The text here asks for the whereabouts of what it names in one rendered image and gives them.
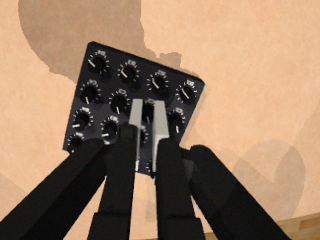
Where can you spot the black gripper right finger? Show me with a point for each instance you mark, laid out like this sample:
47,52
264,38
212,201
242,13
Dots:
230,210

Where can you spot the black knob box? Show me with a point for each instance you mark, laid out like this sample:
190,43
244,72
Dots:
111,86

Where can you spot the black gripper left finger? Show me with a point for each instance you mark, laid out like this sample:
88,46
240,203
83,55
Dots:
50,210

